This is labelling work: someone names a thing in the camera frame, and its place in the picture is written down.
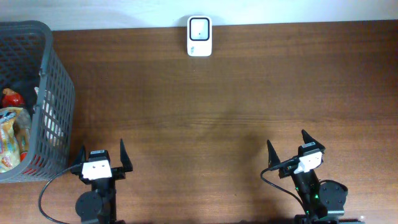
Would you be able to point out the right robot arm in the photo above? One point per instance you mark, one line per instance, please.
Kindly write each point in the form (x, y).
(321, 200)

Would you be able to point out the grey plastic mesh basket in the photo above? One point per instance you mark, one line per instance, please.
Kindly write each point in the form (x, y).
(30, 66)

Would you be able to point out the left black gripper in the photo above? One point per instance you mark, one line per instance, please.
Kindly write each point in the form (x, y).
(119, 173)

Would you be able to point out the orange biscuit packet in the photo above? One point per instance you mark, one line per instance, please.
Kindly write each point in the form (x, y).
(23, 123)

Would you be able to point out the white cream tube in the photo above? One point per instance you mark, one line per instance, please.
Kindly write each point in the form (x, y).
(53, 132)

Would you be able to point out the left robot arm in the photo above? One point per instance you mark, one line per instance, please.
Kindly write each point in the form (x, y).
(99, 204)

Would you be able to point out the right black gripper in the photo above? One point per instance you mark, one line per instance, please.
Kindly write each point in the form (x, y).
(273, 158)

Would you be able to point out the white barcode scanner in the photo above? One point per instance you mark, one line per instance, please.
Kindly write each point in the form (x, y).
(199, 36)

